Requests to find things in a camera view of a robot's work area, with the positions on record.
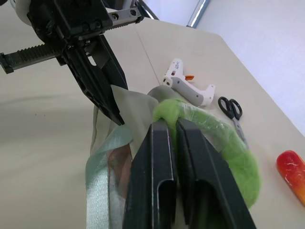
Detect white hot glue gun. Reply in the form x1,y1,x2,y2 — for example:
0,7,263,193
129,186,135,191
162,58,216,107

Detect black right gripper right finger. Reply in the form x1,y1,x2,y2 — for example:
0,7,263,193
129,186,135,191
175,117,257,229

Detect black metal frame leg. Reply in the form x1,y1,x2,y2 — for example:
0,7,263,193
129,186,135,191
137,0,160,21

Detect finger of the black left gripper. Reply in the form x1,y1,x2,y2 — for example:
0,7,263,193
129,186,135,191
62,39,126,126
96,34,130,92

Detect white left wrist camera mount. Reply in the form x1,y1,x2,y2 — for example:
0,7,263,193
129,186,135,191
13,0,33,26

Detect black handled scissors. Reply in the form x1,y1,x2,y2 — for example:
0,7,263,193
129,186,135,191
217,96,250,150

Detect silver metal chair leg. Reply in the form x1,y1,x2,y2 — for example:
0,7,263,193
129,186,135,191
185,0,209,28

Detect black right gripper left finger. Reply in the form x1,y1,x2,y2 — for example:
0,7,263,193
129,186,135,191
122,121,177,229

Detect red orange plush toy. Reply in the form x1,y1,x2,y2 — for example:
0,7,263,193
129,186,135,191
276,150,305,207

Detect green plush keychain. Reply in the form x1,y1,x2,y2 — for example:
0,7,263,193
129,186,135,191
152,97,261,211

